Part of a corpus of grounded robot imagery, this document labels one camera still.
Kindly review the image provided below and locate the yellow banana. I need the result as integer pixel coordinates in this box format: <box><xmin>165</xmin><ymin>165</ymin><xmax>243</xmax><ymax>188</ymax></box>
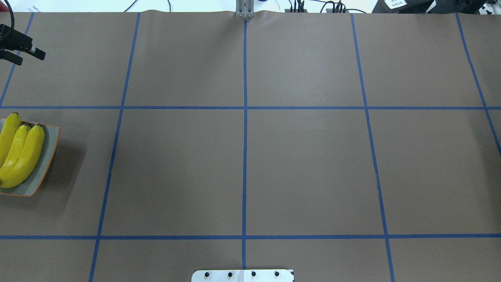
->
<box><xmin>0</xmin><ymin>125</ymin><xmax>31</xmax><ymax>179</ymax></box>
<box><xmin>1</xmin><ymin>124</ymin><xmax>45</xmax><ymax>188</ymax></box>

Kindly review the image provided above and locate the brown paper table cover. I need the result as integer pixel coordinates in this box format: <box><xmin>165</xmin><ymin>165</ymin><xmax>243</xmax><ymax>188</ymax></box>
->
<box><xmin>1</xmin><ymin>11</ymin><xmax>500</xmax><ymax>282</ymax></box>

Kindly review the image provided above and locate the white pillar with base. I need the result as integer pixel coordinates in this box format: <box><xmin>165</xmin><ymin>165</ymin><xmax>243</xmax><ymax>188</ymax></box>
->
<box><xmin>191</xmin><ymin>269</ymin><xmax>295</xmax><ymax>282</ymax></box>

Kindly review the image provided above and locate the aluminium frame post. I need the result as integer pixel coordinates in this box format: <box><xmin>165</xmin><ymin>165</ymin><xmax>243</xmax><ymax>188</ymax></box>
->
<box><xmin>235</xmin><ymin>0</ymin><xmax>255</xmax><ymax>20</ymax></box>

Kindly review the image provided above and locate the black box with label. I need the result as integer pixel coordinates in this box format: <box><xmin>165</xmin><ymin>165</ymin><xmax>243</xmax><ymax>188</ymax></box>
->
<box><xmin>372</xmin><ymin>0</ymin><xmax>436</xmax><ymax>14</ymax></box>

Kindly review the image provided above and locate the yellow banana basket top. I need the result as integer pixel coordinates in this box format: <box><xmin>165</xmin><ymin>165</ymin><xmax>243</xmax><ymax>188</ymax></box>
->
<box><xmin>0</xmin><ymin>112</ymin><xmax>22</xmax><ymax>166</ymax></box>

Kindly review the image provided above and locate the grey square plate orange rim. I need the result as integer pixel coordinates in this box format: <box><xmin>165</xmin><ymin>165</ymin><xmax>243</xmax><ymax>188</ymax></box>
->
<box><xmin>1</xmin><ymin>124</ymin><xmax>60</xmax><ymax>197</ymax></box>

